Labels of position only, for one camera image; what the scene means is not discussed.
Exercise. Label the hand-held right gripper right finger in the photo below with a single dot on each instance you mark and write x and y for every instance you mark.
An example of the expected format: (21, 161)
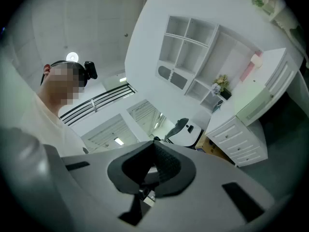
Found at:
(188, 173)

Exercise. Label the black balcony railing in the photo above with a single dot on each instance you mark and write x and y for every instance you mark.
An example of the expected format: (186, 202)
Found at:
(96, 103)

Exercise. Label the small green potted plant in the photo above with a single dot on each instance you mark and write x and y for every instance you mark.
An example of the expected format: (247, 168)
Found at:
(257, 1)

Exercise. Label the black head-mounted camera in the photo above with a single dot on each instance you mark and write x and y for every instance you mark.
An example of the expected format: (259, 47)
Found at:
(90, 69)

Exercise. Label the pale green box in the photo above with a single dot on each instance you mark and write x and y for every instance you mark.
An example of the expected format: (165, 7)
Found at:
(256, 103)

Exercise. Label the white black rounded machine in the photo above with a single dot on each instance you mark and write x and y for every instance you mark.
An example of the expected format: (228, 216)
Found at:
(188, 132)

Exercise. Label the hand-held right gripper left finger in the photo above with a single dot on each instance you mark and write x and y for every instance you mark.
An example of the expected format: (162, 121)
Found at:
(113, 175)

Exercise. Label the fluorescent ceiling light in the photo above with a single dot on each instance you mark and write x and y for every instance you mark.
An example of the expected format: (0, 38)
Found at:
(118, 141)

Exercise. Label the white ornate dressing table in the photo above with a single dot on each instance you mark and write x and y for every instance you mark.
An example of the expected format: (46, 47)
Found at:
(285, 20)

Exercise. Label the brown cardboard box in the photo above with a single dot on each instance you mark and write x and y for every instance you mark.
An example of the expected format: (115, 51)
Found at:
(212, 146)

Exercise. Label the white desk with drawers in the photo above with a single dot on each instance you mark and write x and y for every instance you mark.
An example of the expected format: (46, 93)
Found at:
(263, 74)

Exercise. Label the flower bouquet in black vase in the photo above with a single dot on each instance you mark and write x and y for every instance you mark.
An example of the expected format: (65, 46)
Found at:
(222, 86)

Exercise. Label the round ceiling lamp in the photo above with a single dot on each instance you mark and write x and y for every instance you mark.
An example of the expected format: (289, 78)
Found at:
(72, 56)

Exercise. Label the pink book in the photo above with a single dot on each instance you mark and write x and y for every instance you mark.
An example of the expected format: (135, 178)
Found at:
(247, 71)

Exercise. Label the ribbed glass cabinet door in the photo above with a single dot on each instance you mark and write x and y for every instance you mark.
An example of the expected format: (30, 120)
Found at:
(171, 76)

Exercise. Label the person's white t-shirt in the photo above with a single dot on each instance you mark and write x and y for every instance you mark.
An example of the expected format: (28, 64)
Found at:
(43, 129)

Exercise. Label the white shelf unit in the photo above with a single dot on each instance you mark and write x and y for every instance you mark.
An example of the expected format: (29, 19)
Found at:
(169, 47)

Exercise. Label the person's head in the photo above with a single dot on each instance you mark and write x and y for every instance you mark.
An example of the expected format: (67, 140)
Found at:
(60, 86)

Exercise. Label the blue notebook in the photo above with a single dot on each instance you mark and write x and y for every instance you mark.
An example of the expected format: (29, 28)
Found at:
(217, 106)

